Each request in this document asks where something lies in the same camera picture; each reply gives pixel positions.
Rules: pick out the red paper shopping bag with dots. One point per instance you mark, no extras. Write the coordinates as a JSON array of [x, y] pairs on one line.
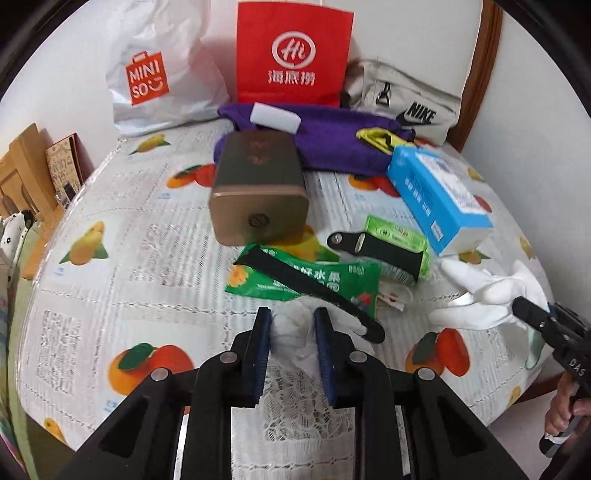
[[291, 53]]

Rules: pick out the green and gold box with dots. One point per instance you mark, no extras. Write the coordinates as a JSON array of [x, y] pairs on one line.
[[258, 193]]

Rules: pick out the brown wooden door frame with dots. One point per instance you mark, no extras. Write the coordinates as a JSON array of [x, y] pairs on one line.
[[481, 70]]

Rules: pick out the white Miniso plastic bag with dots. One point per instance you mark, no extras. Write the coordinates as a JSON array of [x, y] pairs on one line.
[[160, 74]]

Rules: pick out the green snack packet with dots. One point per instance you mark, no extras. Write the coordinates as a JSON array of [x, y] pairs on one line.
[[272, 274]]

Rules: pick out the fruit print tablecloth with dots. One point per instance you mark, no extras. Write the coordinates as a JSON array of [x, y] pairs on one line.
[[160, 279]]

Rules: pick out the white plush toy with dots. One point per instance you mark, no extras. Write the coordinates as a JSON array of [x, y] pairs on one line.
[[14, 230]]

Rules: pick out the person's right hand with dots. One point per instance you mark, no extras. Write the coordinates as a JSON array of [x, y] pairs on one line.
[[563, 408]]

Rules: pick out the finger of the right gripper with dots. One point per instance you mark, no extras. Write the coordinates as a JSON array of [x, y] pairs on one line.
[[528, 312]]

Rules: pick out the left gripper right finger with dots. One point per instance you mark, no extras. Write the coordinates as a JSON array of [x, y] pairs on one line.
[[330, 359]]

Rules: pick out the purple towel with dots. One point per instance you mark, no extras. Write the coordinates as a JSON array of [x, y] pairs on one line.
[[326, 139]]

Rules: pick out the wooden headboard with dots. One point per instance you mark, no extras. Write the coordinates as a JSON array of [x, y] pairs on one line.
[[26, 185]]

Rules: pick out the grey Nike waist bag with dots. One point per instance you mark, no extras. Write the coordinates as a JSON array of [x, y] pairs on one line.
[[379, 88]]

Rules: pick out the light green small packet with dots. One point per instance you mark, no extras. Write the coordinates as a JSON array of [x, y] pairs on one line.
[[403, 237]]

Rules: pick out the white glove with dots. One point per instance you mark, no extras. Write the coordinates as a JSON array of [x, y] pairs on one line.
[[487, 301]]

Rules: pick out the black band with buckle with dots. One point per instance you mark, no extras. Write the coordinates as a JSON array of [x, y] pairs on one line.
[[363, 244]]

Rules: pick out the brown patterned book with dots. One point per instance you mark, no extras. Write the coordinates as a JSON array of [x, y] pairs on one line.
[[64, 169]]

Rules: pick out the white sock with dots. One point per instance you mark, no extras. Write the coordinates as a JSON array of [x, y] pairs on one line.
[[292, 334]]

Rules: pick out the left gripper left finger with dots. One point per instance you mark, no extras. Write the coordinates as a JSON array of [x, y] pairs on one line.
[[255, 359]]

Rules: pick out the blue and white carton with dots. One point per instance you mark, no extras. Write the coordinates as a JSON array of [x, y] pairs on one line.
[[448, 214]]

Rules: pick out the yellow and black cloth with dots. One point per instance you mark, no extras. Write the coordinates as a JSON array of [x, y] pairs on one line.
[[381, 139]]

